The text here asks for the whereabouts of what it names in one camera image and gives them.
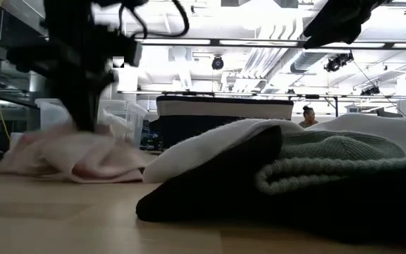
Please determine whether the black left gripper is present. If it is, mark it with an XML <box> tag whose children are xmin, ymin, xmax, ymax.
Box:
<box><xmin>7</xmin><ymin>35</ymin><xmax>143</xmax><ymax>132</ymax></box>

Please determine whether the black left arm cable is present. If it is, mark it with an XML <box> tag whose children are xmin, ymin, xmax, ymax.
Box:
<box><xmin>118</xmin><ymin>0</ymin><xmax>190</xmax><ymax>38</ymax></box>

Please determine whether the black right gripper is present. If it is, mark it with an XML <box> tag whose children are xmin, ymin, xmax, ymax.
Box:
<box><xmin>303</xmin><ymin>0</ymin><xmax>389</xmax><ymax>49</ymax></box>

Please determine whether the white paper roll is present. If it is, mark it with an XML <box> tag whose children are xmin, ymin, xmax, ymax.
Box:
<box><xmin>9</xmin><ymin>132</ymin><xmax>24</xmax><ymax>149</ymax></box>

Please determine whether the clear plastic bin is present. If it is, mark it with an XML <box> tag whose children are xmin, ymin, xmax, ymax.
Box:
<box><xmin>35</xmin><ymin>98</ymin><xmax>149</xmax><ymax>147</ymax></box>

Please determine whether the large light pink cloth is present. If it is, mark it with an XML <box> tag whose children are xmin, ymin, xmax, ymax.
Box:
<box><xmin>0</xmin><ymin>121</ymin><xmax>148</xmax><ymax>184</ymax></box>

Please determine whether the overhead beam with light strips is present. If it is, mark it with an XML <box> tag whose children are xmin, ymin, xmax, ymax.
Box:
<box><xmin>132</xmin><ymin>36</ymin><xmax>406</xmax><ymax>50</ymax></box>

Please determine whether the person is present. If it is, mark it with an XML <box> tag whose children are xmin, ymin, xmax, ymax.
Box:
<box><xmin>298</xmin><ymin>104</ymin><xmax>319</xmax><ymax>128</ymax></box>

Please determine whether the black horizontal rail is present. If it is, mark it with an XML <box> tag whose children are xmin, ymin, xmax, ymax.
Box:
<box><xmin>117</xmin><ymin>90</ymin><xmax>406</xmax><ymax>100</ymax></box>

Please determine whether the grey-green knit cloth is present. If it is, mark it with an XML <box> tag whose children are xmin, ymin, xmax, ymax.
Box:
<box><xmin>254</xmin><ymin>129</ymin><xmax>406</xmax><ymax>195</ymax></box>

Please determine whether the round black ceiling fixture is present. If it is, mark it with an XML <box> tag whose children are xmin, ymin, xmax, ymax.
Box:
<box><xmin>211</xmin><ymin>55</ymin><xmax>225</xmax><ymax>71</ymax></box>

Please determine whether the black cloth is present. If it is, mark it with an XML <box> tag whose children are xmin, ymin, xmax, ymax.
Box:
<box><xmin>135</xmin><ymin>125</ymin><xmax>406</xmax><ymax>248</ymax></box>

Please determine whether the black ceiling spotlight cluster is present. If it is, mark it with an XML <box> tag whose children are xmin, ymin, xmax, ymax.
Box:
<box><xmin>360</xmin><ymin>85</ymin><xmax>381</xmax><ymax>96</ymax></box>
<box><xmin>324</xmin><ymin>52</ymin><xmax>355</xmax><ymax>73</ymax></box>

